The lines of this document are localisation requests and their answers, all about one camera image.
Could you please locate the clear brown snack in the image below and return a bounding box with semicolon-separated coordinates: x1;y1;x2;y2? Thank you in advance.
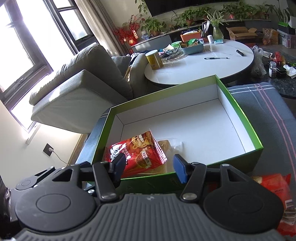
137;138;184;177

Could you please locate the red cartoon snack bag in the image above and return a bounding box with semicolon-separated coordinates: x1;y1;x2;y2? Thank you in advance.
105;131;167;178

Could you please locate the red orange chip bag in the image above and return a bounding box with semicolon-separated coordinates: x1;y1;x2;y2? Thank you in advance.
252;173;296;237

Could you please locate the green cardboard box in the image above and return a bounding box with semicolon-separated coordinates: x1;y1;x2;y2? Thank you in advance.
91;74;264;194

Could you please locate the grey sofa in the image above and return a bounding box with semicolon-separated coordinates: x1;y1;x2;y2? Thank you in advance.
29;44;148;133

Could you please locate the blue plaid table cloth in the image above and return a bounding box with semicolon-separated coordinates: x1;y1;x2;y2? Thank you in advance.
78;83;295;184

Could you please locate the black pen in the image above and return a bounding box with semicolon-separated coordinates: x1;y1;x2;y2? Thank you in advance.
204;57;230;60

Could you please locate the yellow cylindrical can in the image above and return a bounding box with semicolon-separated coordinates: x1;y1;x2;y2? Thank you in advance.
145;50;164;70

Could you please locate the white round coffee table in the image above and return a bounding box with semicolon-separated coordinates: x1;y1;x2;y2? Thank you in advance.
144;40;254;86

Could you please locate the blue plastic basket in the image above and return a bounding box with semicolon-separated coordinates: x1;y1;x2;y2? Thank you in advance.
180;42;204;55

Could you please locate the dark glass jar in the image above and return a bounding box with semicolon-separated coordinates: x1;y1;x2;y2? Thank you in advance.
268;61;277;78

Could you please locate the white small bottle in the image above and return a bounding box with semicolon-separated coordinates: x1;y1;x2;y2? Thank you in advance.
207;35;214;44

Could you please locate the orange storage box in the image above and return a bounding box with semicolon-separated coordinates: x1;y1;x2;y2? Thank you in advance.
181;30;201;42

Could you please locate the glass vase with plant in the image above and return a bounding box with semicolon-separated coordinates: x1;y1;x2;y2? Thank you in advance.
205;10;226;40

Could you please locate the dark marble side table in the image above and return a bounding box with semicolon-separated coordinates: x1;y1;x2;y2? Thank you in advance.
259;48;295;99

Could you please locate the red flower decoration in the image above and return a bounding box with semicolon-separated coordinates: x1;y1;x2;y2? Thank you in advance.
113;15;142;46

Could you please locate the open cardboard box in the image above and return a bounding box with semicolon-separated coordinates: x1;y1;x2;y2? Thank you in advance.
226;27;257;41

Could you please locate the potted green plant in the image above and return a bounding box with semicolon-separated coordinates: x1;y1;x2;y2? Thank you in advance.
141;18;167;37

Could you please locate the clear plastic storage bin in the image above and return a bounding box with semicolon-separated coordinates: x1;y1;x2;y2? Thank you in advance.
277;29;296;49

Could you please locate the beige curtain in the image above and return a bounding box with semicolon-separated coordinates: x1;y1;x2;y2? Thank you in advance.
75;0;129;56

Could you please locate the wall power socket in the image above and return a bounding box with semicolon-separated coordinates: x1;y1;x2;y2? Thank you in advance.
43;144;54;157

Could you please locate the window with dark frame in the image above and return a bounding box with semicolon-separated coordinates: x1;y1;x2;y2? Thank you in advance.
1;1;97;131

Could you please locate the black wall television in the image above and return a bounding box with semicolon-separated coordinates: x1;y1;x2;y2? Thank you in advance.
144;0;236;16

